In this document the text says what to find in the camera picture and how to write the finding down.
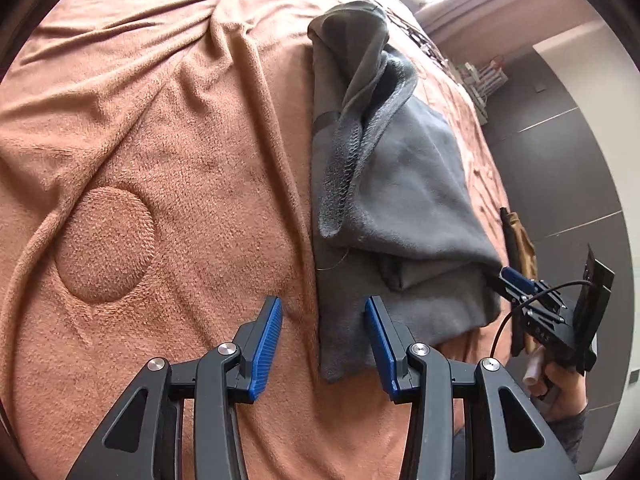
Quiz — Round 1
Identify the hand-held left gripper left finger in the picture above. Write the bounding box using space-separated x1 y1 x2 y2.
65 296 284 480

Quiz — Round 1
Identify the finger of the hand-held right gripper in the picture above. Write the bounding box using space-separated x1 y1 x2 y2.
492 266 541 297

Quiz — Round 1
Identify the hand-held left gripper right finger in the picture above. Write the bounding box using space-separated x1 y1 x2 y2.
364 296 581 480

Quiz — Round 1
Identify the grey t-shirt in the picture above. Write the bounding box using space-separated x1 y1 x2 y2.
307 1 503 385

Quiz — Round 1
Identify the person's right forearm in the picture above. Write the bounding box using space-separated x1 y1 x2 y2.
550 405 592 476

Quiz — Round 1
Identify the person's right hand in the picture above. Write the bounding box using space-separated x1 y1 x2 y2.
530 355 590 420

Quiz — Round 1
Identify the brown folded shirt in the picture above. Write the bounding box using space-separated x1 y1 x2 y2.
512 210 540 357

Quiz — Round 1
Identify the white tube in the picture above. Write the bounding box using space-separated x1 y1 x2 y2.
522 350 544 394

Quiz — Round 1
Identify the orange blanket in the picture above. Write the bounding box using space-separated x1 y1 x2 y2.
0 0 511 480

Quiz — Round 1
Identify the pink curtain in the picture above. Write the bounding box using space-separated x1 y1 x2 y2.
415 0 566 53

